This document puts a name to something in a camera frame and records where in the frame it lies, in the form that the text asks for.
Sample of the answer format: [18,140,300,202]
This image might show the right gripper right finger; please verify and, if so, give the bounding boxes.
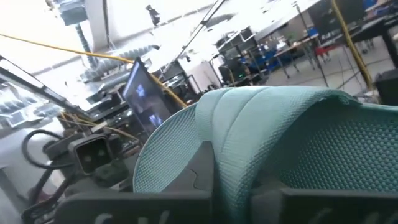
[250,182,398,224]

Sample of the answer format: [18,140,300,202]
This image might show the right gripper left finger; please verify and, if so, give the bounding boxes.
[54,141,215,224]

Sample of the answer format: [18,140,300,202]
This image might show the black computer monitor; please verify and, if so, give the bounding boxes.
[121,57,184,135]

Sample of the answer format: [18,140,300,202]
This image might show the black bin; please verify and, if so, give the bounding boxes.
[374,68,398,106]

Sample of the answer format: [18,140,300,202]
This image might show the black equipment rack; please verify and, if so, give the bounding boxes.
[214,26,269,87]

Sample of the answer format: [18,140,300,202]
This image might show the black work table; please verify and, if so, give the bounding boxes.
[340,12,398,69]

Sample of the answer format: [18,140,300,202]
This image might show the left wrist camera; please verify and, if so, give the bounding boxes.
[67,133,113,174]

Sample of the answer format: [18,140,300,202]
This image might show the black left wrist cable loop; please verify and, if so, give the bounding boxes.
[21,129,75,171]

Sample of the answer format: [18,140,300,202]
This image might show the yellow cable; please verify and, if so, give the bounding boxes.
[0,32,189,109]
[330,0,374,91]

